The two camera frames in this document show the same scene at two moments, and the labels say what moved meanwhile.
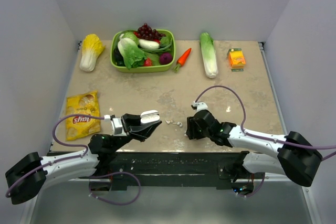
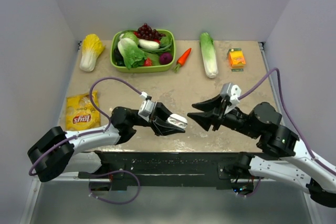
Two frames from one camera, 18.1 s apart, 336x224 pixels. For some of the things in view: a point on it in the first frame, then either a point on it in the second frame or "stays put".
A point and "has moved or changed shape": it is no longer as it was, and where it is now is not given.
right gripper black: [191, 131] → [205, 118]
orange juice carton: [236, 59] stays put
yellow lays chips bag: [79, 127] stays put
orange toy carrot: [182, 60] stays put
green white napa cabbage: [209, 55] stays put
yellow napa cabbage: [92, 48] stays put
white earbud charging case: [149, 116] has moved or changed shape
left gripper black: [137, 131] → [158, 123]
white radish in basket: [147, 44] stays put
